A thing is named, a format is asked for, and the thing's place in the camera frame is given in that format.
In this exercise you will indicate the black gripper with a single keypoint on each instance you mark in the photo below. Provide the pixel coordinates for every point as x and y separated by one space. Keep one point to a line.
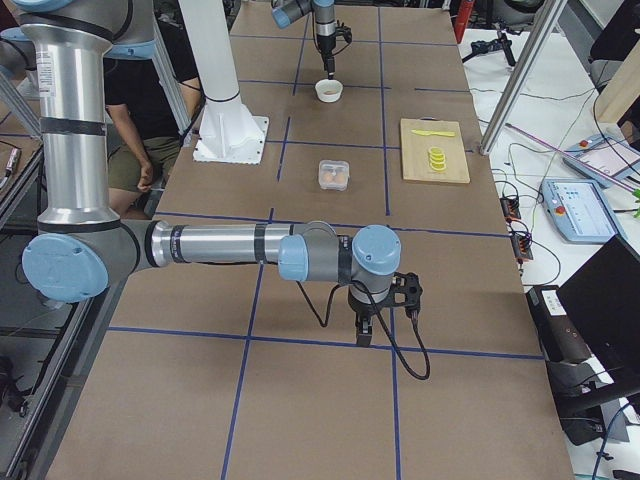
363 314
325 44

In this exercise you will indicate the white paper bowl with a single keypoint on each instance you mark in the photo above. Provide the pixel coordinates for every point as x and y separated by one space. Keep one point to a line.
328 90

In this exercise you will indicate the clear plastic egg box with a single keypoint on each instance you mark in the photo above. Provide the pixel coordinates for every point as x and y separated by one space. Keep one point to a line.
333 167

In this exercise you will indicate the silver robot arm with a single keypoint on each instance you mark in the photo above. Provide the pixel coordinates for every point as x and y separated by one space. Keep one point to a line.
83 246
285 13

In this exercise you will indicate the yellow plastic knife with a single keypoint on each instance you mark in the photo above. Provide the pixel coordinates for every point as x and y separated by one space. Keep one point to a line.
449 134

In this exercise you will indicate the wooden cutting board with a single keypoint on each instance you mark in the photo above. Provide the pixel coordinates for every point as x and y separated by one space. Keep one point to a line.
414 152

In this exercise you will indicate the red cylinder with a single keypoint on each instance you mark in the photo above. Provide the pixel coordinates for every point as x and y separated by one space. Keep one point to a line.
462 19

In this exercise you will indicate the yellow lemon slice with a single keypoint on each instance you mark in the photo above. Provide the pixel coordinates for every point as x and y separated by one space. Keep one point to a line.
437 159

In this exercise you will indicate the black tripod stand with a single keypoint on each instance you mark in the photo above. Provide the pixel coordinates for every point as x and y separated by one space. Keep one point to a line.
500 43

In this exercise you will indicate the seated person black shirt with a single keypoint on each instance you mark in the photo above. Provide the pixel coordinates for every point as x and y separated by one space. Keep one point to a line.
150 140

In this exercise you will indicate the black computer monitor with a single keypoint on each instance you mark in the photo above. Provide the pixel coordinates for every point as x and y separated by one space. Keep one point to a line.
602 300

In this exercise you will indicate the near teach pendant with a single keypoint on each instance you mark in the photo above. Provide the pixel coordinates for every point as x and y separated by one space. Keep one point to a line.
580 211

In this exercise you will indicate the teach pendant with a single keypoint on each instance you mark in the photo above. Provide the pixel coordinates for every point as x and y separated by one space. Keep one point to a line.
580 211
600 156

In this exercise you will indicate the far teach pendant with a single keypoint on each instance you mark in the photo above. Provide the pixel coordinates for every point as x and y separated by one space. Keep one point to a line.
600 156

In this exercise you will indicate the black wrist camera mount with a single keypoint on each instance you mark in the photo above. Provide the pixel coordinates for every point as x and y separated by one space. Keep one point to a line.
409 292

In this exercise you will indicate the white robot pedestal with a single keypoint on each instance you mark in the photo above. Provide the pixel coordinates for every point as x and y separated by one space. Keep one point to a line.
228 132

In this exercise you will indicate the aluminium frame post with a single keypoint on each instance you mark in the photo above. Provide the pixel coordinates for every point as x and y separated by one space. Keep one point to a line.
543 26

